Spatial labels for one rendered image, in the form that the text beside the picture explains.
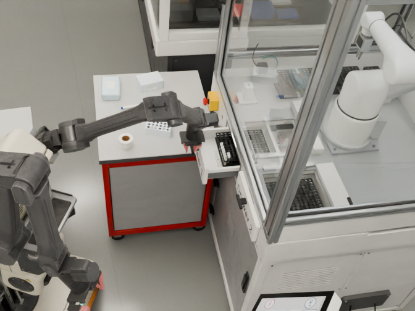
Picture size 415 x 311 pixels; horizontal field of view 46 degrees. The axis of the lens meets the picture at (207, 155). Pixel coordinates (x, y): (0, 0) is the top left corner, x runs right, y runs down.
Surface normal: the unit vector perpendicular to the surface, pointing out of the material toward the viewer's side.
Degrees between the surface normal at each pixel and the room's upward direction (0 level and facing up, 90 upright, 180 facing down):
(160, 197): 90
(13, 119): 0
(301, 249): 90
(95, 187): 0
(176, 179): 90
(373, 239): 90
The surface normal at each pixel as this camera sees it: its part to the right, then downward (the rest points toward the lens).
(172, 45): 0.19, 0.74
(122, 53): 0.09, -0.66
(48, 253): -0.15, 0.55
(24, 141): 0.72, -0.34
